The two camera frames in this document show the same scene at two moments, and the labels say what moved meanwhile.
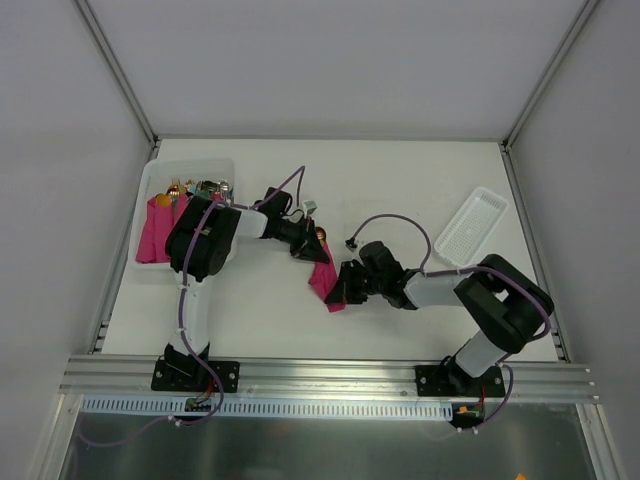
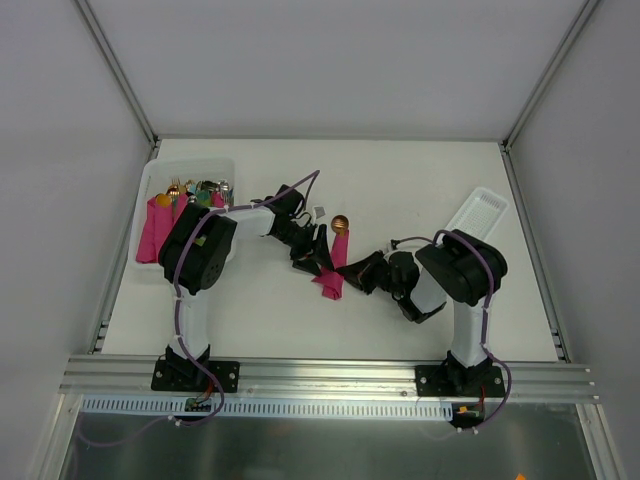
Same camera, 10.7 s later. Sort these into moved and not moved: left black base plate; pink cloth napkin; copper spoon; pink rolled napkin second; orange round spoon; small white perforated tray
Moved: pink cloth napkin; copper spoon
Not moved: left black base plate; small white perforated tray; pink rolled napkin second; orange round spoon
